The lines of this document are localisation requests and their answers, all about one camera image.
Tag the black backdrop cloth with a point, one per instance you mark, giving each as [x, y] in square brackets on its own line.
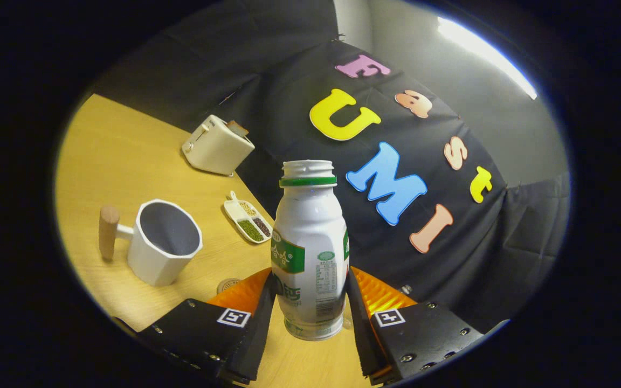
[289, 81]

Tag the wooden table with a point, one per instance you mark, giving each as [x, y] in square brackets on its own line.
[122, 161]

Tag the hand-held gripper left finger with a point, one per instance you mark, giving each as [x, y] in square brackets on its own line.
[259, 328]

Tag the round cork coaster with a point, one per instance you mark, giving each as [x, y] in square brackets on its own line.
[227, 284]

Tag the white juice bottle green label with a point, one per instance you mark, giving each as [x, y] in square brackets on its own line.
[310, 226]

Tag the white divided grain dish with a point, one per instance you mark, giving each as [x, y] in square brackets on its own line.
[248, 221]

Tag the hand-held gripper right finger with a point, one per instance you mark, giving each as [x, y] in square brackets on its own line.
[359, 328]

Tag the white toaster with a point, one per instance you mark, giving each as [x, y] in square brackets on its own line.
[216, 148]

